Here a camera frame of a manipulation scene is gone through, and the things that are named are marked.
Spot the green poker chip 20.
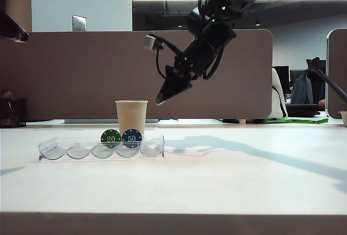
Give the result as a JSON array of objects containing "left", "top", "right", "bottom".
[{"left": 100, "top": 129, "right": 122, "bottom": 150}]

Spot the brown foreground panel edge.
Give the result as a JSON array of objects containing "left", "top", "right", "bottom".
[{"left": 0, "top": 212, "right": 347, "bottom": 235}]

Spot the silver rail under partition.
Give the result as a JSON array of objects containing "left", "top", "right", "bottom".
[{"left": 64, "top": 119, "right": 159, "bottom": 125}]

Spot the dark mesh pen holder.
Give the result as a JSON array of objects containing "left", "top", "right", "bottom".
[{"left": 0, "top": 91, "right": 28, "bottom": 129}]

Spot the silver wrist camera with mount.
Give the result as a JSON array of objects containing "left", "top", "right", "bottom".
[{"left": 143, "top": 33, "right": 180, "bottom": 57}]

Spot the narrow brown desk partition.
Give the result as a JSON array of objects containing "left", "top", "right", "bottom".
[{"left": 326, "top": 28, "right": 347, "bottom": 120}]

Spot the black slanted rod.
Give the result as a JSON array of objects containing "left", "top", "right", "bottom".
[{"left": 306, "top": 57, "right": 347, "bottom": 99}]

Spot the clear plastic chip tray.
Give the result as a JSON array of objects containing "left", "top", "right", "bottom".
[{"left": 38, "top": 135, "right": 165, "bottom": 162}]

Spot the black camera cable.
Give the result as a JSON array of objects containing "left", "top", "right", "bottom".
[{"left": 155, "top": 45, "right": 170, "bottom": 80}]

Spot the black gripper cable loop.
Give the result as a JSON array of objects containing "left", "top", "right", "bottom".
[{"left": 202, "top": 42, "right": 227, "bottom": 81}]

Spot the black office chair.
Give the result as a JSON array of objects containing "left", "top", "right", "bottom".
[{"left": 309, "top": 60, "right": 326, "bottom": 103}]

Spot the silver wall switch plate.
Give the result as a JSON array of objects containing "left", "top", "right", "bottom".
[{"left": 72, "top": 14, "right": 87, "bottom": 32}]

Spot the blue poker chip 50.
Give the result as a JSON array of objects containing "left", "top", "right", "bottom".
[{"left": 121, "top": 129, "right": 143, "bottom": 150}]

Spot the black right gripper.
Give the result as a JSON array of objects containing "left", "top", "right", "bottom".
[{"left": 155, "top": 22, "right": 236, "bottom": 107}]

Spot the green paper strip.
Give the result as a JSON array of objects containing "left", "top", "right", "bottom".
[{"left": 264, "top": 118, "right": 329, "bottom": 125}]

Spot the blue-grey jacket on chair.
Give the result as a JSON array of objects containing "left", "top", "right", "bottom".
[{"left": 291, "top": 72, "right": 326, "bottom": 111}]

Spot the brown paper cup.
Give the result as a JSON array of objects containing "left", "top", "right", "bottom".
[{"left": 114, "top": 100, "right": 149, "bottom": 141}]

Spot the black computer monitor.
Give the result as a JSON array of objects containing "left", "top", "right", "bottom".
[{"left": 272, "top": 66, "right": 290, "bottom": 94}]

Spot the beige paper bowl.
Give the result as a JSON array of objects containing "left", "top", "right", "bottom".
[{"left": 337, "top": 111, "right": 347, "bottom": 128}]

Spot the wide brown desk partition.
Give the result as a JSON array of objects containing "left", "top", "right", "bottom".
[{"left": 0, "top": 29, "right": 274, "bottom": 122}]

